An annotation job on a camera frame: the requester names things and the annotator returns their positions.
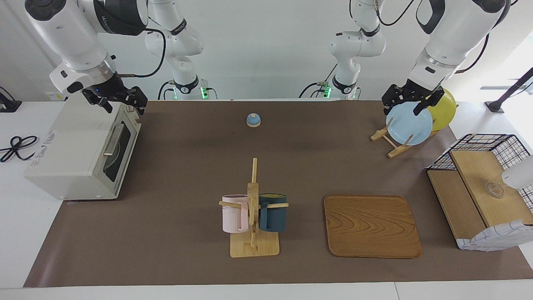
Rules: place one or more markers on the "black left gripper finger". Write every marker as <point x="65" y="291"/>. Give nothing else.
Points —
<point x="388" y="109"/>
<point x="419" y="109"/>

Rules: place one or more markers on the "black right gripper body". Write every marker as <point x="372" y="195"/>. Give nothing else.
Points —
<point x="114" y="89"/>

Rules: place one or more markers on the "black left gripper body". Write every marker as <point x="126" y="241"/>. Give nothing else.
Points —
<point x="410" y="92"/>

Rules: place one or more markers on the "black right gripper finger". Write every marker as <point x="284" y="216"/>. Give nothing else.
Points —
<point x="106" y="106"/>
<point x="140" y="108"/>

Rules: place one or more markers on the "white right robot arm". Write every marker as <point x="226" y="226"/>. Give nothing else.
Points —
<point x="62" y="29"/>

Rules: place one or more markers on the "cream toaster oven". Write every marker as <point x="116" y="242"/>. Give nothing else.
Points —
<point x="66" y="146"/>

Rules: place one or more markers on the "light blue plate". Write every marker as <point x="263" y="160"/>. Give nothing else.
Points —
<point x="410" y="127"/>

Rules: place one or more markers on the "yellow plate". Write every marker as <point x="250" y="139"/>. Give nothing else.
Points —
<point x="445" y="110"/>

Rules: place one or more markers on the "wooden plate rack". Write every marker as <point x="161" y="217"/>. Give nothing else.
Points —
<point x="397" y="151"/>

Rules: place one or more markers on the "black stand with slanted pole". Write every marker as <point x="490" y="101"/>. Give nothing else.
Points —
<point x="495" y="106"/>

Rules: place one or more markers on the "black stand with flat base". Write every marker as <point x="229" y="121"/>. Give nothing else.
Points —
<point x="10" y="106"/>

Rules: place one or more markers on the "small clear glass dish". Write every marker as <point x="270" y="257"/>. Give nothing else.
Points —
<point x="494" y="190"/>

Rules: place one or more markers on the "small blue dome bell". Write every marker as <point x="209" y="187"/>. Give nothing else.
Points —
<point x="253" y="120"/>

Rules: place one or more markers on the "wooden tray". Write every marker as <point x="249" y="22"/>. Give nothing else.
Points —
<point x="370" y="227"/>

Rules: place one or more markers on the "white rounded object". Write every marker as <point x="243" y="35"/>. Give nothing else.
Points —
<point x="520" y="175"/>

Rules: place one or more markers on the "brown table mat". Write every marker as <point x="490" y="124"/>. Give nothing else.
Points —
<point x="166" y="233"/>

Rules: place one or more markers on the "pink mug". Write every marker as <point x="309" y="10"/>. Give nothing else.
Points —
<point x="233" y="214"/>

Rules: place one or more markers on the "dark teal mug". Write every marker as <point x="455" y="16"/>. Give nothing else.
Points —
<point x="274" y="216"/>

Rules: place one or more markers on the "wooden mug tree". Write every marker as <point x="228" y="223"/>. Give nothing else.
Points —
<point x="253" y="250"/>

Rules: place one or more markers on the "white wall socket box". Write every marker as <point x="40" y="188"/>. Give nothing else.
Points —
<point x="56" y="96"/>

